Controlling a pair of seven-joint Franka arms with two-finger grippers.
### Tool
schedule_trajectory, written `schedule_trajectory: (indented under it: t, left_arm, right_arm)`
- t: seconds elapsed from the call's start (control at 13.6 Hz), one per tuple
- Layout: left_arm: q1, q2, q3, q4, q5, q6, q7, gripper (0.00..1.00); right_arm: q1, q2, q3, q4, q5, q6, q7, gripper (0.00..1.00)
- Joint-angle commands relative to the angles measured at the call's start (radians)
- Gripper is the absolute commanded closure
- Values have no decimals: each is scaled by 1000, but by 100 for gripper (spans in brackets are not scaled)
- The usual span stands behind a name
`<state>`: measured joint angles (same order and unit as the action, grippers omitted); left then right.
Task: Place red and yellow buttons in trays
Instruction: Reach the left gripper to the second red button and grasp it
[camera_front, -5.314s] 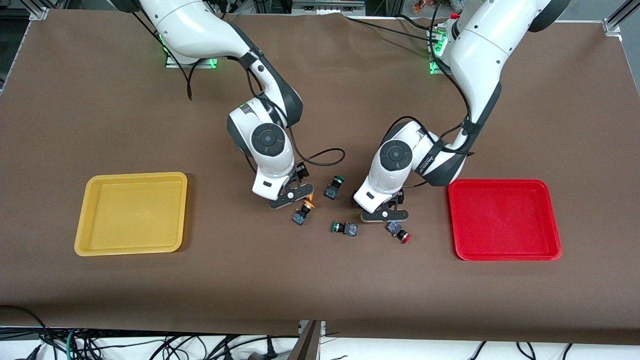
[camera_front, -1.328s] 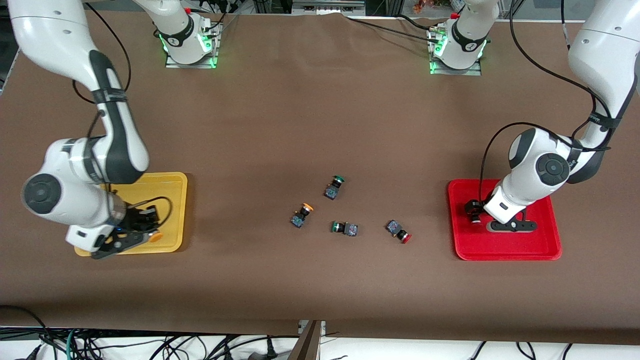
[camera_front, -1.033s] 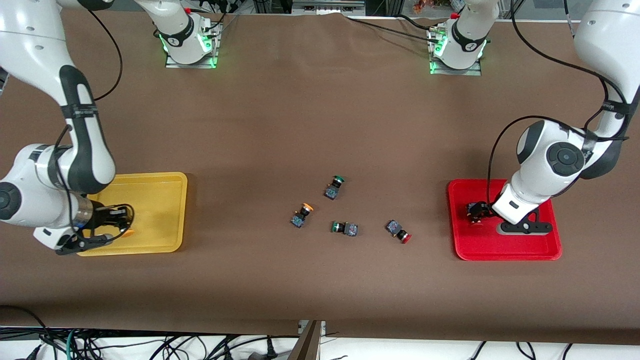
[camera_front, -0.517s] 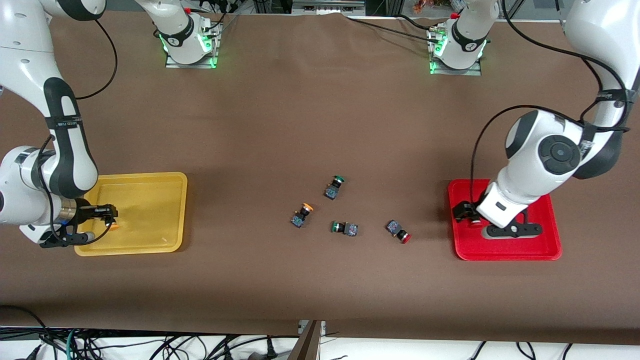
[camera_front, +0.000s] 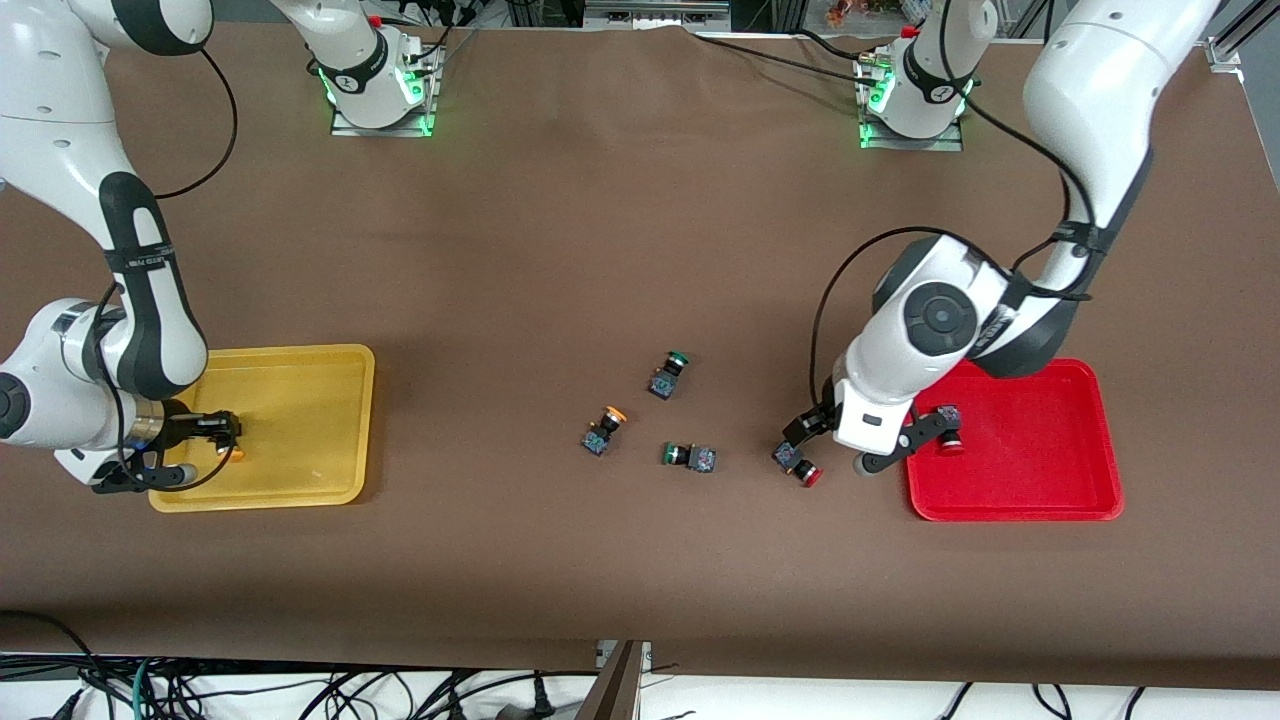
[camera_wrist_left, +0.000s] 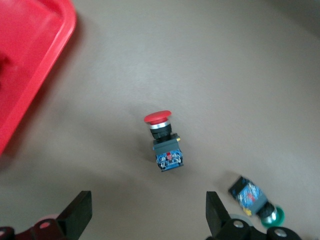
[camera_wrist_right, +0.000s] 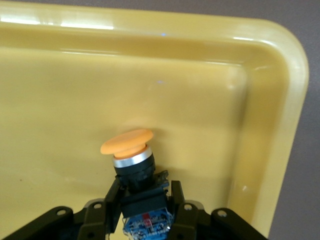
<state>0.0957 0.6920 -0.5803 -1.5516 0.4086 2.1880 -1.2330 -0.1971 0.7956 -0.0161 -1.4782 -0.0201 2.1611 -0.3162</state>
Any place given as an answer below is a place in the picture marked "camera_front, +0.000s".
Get black cable on table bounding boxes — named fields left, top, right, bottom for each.
left=795, top=27, right=869, bottom=63
left=683, top=28, right=871, bottom=86

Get aluminium frame bracket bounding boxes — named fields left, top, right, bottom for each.
left=1205, top=0, right=1280, bottom=73

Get yellow plastic tray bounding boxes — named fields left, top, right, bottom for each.
left=148, top=344, right=377, bottom=514

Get small metal bracket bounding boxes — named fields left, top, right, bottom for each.
left=596, top=640, right=654, bottom=673

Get green floor cable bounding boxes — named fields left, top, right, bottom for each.
left=130, top=655, right=163, bottom=720

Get grey metal box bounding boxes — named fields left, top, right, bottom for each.
left=583, top=0, right=733, bottom=33

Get brown table cover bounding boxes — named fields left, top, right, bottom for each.
left=0, top=18, right=1280, bottom=691

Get red plastic tray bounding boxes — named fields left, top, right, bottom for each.
left=894, top=357, right=1126, bottom=524

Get green push button switch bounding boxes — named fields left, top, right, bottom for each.
left=660, top=441, right=718, bottom=475
left=646, top=350, right=693, bottom=401

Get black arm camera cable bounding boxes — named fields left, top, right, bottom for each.
left=95, top=45, right=241, bottom=493
left=808, top=25, right=1101, bottom=411

